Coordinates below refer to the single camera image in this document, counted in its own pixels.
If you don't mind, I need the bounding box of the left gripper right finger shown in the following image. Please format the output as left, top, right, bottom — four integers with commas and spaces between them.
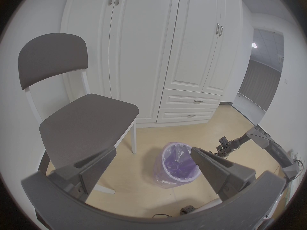
191, 147, 257, 199

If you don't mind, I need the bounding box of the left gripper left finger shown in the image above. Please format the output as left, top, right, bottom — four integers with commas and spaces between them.
49, 146, 117, 203

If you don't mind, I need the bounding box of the purple plastic bag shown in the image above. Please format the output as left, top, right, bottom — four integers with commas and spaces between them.
153, 142, 202, 189

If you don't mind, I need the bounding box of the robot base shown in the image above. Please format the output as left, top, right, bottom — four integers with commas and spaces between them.
180, 197, 224, 216

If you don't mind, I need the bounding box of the white trash bin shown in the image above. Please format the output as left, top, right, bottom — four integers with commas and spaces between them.
161, 142, 202, 189

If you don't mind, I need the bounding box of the white chair with grey cushions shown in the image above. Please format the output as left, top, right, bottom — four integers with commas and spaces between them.
18, 33, 140, 195

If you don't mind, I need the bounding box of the grey curtain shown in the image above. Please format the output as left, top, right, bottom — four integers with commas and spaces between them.
239, 59, 282, 112

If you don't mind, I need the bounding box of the white wardrobe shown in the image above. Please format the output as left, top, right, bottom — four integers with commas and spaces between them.
60, 0, 252, 129

